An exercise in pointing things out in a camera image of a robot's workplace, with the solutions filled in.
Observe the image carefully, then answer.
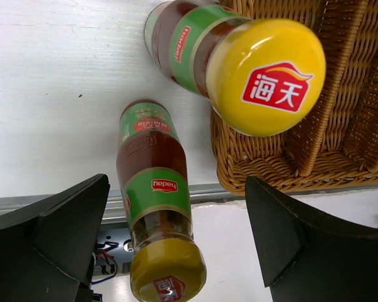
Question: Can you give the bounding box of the yellow cap sauce bottle rear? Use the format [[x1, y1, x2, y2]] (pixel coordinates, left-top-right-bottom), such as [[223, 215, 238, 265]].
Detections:
[[144, 1, 326, 137]]

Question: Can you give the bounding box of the woven wicker divided tray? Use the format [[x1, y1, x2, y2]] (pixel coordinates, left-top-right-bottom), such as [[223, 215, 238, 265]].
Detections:
[[210, 1, 378, 195]]

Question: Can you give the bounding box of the yellow cap sauce bottle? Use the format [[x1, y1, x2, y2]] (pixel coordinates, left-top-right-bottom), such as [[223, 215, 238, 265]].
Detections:
[[144, 1, 326, 137], [116, 99, 207, 301]]

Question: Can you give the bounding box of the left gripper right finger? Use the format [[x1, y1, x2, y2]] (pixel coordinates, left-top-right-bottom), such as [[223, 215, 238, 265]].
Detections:
[[245, 176, 378, 301]]

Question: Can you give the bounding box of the yellow cap sauce bottle front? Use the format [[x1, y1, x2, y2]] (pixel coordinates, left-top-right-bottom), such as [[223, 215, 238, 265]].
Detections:
[[116, 99, 207, 301]]

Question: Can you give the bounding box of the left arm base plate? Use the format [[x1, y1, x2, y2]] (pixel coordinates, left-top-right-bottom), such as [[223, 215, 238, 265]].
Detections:
[[92, 228, 134, 285]]

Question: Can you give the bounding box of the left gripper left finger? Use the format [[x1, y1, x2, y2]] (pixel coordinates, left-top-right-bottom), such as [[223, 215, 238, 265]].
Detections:
[[0, 174, 110, 301]]

